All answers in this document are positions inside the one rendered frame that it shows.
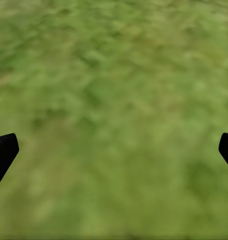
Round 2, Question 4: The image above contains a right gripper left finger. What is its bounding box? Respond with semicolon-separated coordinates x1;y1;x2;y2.
0;133;19;182

